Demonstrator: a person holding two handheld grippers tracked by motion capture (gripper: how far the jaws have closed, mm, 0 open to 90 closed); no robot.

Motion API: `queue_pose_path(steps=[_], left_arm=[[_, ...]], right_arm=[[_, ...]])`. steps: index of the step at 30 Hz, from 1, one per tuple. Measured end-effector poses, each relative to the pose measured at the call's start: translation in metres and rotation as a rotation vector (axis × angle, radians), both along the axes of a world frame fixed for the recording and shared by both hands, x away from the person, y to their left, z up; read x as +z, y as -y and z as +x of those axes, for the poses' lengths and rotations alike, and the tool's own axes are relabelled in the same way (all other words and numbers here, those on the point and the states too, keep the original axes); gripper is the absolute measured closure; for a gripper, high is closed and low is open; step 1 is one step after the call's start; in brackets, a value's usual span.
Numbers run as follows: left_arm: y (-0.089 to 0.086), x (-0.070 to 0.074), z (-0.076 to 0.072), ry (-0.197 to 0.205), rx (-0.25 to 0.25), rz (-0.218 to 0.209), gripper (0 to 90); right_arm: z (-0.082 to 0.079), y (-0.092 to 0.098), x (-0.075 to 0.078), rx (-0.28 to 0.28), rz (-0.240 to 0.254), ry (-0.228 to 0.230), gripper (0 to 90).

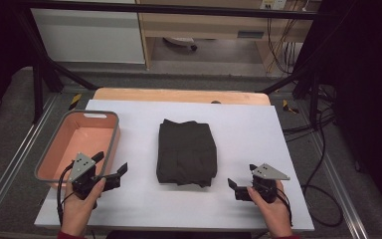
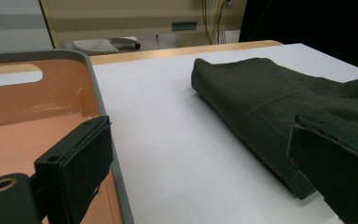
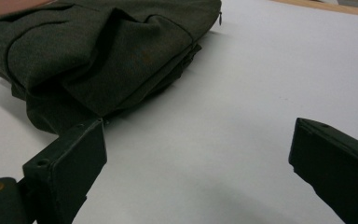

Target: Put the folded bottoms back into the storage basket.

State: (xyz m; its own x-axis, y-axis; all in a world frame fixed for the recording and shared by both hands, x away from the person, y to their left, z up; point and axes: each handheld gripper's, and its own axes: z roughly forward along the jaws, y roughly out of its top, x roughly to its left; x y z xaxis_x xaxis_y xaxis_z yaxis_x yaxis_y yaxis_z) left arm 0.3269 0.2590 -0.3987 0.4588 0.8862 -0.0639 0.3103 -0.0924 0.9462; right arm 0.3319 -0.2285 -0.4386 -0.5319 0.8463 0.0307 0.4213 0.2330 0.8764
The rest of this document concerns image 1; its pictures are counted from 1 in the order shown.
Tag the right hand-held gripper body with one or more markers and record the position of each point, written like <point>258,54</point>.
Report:
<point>265,172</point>

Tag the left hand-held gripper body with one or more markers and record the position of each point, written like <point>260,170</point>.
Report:
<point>81,166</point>

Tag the pink basket with grey rim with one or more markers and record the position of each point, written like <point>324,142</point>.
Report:
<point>79,139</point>

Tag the dark pants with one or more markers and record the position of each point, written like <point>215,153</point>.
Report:
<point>185,152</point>

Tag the person's right hand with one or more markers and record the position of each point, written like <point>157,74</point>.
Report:
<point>275,215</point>

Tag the person's left hand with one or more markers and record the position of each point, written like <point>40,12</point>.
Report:
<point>76,214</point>

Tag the white table cover board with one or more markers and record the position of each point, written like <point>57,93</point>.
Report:
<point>245,139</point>

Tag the person's left red sleeve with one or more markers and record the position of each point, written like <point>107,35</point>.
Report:
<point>69,236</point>

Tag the wooden table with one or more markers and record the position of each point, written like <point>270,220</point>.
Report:
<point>179,94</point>

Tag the white cabinet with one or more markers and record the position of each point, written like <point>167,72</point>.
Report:
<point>86,36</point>

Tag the black curtain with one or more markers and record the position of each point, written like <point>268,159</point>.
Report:
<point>368,83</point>
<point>0,49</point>

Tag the white chair base with caster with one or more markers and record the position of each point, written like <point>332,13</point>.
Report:
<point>180,41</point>

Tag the light wooden desk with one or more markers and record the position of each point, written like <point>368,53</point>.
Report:
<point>205,25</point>

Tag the aluminium floor rail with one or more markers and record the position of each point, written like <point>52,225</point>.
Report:
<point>13,166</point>
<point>341,189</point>

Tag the black metal frame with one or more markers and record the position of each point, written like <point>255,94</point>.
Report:
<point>165,9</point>

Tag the wall socket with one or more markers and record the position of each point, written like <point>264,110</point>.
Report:
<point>273,4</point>

